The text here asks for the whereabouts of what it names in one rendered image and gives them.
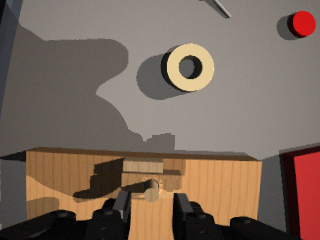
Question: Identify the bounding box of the red round disc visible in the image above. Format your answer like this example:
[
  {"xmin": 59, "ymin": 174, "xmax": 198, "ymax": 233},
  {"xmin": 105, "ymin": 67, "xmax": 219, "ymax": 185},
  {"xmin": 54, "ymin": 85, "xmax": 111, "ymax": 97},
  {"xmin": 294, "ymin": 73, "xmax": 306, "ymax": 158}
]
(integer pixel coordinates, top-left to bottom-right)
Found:
[{"xmin": 288, "ymin": 11, "xmax": 316, "ymax": 38}]

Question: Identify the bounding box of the light brown wooden board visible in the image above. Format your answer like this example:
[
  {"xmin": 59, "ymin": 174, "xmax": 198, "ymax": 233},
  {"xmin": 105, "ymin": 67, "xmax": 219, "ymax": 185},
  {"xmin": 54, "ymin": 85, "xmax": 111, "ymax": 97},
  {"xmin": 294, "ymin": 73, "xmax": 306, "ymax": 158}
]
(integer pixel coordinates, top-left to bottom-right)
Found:
[{"xmin": 26, "ymin": 147, "xmax": 262, "ymax": 240}]

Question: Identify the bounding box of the cream ring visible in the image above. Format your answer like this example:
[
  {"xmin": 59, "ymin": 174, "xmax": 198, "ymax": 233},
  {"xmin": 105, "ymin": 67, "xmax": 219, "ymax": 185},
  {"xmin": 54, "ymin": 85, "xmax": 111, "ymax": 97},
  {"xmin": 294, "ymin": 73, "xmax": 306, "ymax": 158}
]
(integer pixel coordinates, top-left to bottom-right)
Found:
[{"xmin": 165, "ymin": 44, "xmax": 214, "ymax": 93}]

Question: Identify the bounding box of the red rectangular tray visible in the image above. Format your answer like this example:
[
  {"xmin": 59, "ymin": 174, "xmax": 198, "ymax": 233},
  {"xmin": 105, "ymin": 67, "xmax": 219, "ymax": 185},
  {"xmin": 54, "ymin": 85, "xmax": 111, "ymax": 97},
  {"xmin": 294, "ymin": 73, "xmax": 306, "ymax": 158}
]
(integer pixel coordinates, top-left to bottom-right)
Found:
[{"xmin": 282, "ymin": 146, "xmax": 320, "ymax": 240}]

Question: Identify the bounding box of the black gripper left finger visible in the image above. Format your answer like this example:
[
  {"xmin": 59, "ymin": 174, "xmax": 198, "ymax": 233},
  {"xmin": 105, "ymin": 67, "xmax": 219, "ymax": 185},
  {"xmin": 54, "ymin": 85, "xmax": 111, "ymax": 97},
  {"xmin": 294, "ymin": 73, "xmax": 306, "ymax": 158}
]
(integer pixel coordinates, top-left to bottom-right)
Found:
[{"xmin": 0, "ymin": 191, "xmax": 131, "ymax": 240}]

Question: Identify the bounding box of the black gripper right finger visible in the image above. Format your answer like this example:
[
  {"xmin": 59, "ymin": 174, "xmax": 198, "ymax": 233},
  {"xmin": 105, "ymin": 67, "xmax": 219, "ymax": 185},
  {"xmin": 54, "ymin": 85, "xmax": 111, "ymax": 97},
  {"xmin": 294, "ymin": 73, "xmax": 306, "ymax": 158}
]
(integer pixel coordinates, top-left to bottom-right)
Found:
[{"xmin": 172, "ymin": 193, "xmax": 303, "ymax": 240}]

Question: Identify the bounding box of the grey metal screw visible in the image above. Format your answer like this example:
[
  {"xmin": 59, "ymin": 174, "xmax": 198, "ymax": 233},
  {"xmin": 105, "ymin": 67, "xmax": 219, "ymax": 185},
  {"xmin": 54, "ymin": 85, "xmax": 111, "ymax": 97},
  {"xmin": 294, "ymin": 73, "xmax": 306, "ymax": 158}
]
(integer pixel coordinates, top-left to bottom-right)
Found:
[{"xmin": 213, "ymin": 0, "xmax": 231, "ymax": 18}]

